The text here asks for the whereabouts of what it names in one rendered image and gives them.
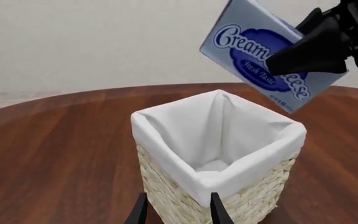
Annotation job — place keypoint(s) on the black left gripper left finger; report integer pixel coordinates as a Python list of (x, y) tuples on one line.
[(139, 210)]

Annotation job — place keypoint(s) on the woven basket with white liner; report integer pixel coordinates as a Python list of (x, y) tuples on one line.
[(216, 140)]

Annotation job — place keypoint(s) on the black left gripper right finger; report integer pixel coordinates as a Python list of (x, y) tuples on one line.
[(218, 210)]

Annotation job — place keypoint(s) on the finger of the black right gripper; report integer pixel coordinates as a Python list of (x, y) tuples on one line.
[(314, 21), (315, 53)]

